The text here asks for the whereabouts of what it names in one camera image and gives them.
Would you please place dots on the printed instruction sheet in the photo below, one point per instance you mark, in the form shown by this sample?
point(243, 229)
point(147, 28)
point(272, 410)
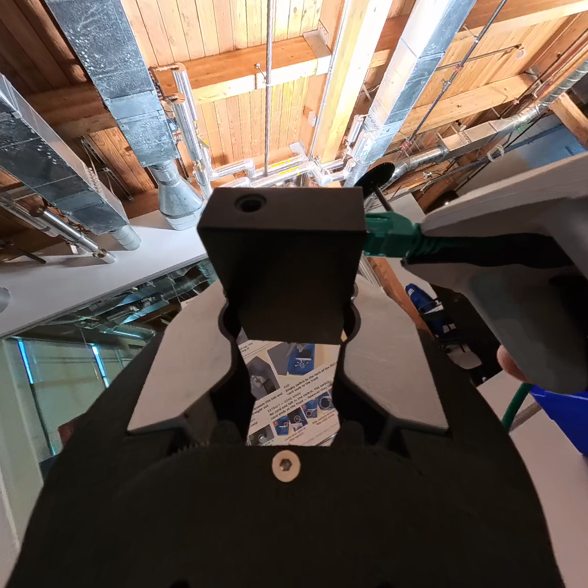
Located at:
point(294, 390)

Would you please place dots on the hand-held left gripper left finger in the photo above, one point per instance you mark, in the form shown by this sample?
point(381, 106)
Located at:
point(193, 363)

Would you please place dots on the rectangular metal duct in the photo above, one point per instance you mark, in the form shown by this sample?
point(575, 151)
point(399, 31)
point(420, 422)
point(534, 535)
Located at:
point(115, 69)
point(46, 151)
point(413, 82)

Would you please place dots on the silver insulated pipe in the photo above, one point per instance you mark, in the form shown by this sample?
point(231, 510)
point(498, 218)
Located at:
point(188, 119)

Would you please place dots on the black disc on rod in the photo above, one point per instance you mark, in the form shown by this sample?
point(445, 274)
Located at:
point(376, 177)

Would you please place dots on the blue plastic bin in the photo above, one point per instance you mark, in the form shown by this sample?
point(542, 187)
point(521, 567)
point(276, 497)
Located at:
point(565, 413)

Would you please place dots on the black network switch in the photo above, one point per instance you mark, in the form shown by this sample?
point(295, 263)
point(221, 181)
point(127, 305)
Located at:
point(280, 266)

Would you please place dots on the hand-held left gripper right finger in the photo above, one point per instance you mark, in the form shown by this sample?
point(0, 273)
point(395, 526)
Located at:
point(390, 367)

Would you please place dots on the person's right hand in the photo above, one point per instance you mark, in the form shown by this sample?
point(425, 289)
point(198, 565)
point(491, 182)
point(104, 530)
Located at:
point(507, 363)

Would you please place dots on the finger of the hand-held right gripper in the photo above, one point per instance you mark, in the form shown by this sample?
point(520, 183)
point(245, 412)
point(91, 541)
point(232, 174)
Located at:
point(505, 211)
point(514, 312)

